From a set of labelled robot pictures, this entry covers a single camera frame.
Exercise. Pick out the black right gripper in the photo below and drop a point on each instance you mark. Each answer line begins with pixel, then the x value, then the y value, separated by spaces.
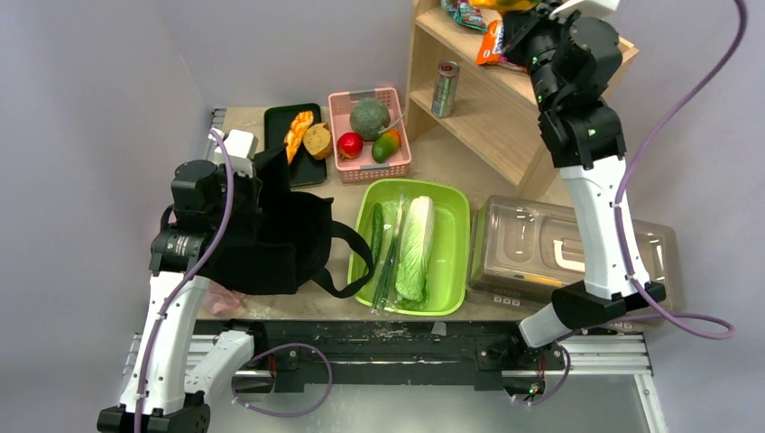
pixel 521 30

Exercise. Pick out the yellow orange snack packet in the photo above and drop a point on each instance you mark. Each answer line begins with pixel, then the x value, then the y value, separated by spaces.
pixel 505 6

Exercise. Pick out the teal candy packet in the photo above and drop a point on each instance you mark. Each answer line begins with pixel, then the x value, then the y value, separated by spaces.
pixel 464 14

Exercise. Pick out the orange green mango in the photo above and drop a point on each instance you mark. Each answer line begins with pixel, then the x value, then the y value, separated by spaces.
pixel 386 145

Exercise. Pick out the green netted melon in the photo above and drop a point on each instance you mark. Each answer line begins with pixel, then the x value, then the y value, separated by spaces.
pixel 369 117

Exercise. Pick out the red tomato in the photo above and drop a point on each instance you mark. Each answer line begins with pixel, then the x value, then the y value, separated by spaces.
pixel 350 145

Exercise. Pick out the green cucumber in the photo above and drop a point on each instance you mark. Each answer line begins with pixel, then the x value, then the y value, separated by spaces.
pixel 377 231

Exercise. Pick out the napa cabbage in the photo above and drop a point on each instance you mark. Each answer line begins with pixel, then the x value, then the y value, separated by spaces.
pixel 415 251

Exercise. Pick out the orange braided bread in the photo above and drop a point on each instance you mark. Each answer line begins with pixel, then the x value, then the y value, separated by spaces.
pixel 298 127

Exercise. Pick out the black cloth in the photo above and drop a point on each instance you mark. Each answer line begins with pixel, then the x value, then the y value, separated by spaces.
pixel 285 240

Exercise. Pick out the pink plastic grocery bag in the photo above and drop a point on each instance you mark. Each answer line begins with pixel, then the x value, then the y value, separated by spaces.
pixel 219 301

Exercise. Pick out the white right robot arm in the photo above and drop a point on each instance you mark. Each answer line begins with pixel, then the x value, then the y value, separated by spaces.
pixel 570 62

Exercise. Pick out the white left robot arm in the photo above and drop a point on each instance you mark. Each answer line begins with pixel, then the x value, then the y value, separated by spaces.
pixel 158 397

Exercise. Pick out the wooden shelf unit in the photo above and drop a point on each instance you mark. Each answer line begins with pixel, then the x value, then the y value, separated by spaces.
pixel 494 113

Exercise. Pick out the silver drink can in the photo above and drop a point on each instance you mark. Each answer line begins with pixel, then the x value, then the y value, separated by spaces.
pixel 445 88

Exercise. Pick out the clear plastic toolbox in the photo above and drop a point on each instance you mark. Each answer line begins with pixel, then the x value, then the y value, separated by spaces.
pixel 522 250

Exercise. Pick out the pink perforated plastic basket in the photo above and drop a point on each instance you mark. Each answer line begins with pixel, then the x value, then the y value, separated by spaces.
pixel 364 168

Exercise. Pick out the green plastic tray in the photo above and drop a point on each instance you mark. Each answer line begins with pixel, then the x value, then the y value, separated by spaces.
pixel 450 247

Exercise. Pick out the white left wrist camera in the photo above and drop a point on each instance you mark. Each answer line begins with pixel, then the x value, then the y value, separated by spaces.
pixel 239 145

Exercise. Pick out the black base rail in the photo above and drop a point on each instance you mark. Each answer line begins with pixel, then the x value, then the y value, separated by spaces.
pixel 481 354

